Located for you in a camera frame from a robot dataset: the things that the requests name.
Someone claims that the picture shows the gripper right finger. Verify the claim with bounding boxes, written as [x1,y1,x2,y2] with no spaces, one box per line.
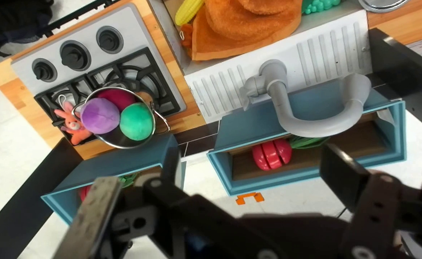
[319,144,422,259]

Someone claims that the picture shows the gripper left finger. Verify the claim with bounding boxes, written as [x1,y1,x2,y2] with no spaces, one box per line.
[53,144,280,259]

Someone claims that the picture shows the white toy sink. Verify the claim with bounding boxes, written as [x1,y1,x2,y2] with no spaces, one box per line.
[150,0,373,124]

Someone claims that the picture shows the green toy leaf vegetable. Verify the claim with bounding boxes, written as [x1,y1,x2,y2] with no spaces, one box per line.
[289,135,330,149]
[119,173,139,188]

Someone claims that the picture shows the silver metal pot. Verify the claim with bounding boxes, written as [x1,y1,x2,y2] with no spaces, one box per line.
[72,86,171,149]

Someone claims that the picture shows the pink plush bunny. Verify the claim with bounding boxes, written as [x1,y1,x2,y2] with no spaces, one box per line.
[54,94,93,145]

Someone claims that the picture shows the purple plush ball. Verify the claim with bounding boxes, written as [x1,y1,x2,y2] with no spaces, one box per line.
[80,98,121,135]

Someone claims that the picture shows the green plush ball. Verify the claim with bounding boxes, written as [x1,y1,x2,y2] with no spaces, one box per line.
[120,103,154,141]

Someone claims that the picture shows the red sliced toy tomato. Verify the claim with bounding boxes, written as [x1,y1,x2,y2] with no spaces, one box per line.
[252,140,292,171]

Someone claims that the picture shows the magenta plush ball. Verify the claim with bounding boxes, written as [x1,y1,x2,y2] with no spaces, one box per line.
[96,89,136,110]

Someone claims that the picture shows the black stove burner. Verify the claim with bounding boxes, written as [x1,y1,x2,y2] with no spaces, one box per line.
[35,81,96,144]
[87,47,182,117]

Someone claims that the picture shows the wooden toy kitchen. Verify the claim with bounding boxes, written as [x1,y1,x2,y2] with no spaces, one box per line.
[0,0,422,259]

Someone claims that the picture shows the grey toy tap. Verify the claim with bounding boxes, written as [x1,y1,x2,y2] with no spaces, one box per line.
[239,59,372,138]

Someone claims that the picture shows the black stove knob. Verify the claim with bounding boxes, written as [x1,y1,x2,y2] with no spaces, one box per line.
[96,26,124,54]
[32,58,58,82]
[60,40,91,71]

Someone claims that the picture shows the silver metal plate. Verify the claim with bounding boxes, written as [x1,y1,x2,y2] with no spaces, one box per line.
[358,0,409,13]

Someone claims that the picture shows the small orange plush toy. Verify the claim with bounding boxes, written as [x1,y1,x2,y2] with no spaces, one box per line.
[180,23,194,49]

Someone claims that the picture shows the green toy grapes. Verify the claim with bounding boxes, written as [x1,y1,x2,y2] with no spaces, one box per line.
[302,0,341,15]

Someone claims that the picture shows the orange cloth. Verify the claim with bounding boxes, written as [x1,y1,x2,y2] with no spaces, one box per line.
[191,0,302,61]

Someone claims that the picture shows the yellow toy corn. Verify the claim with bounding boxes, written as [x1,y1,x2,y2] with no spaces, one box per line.
[175,0,204,26]

